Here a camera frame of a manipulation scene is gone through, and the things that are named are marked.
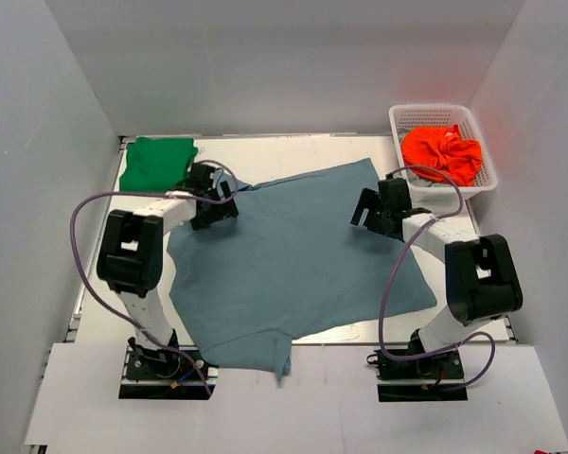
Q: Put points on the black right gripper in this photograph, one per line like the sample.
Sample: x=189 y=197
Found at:
x=369 y=200

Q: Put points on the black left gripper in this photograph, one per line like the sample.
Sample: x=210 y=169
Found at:
x=225 y=209

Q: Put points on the blue-grey t-shirt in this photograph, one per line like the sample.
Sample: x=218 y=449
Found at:
x=289 y=265

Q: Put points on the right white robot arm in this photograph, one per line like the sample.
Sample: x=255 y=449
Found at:
x=481 y=282

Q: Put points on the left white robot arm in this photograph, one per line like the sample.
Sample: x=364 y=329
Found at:
x=131 y=257

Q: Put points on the grey cloth in basket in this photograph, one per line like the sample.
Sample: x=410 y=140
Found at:
x=421 y=182

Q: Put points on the folded green t-shirt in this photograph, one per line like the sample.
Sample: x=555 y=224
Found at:
x=155 y=165

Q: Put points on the crumpled orange t-shirt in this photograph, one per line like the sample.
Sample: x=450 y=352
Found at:
x=444 y=149

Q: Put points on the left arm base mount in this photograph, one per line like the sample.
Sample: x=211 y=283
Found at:
x=147 y=379

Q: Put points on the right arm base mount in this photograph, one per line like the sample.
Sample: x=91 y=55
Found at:
x=435 y=379

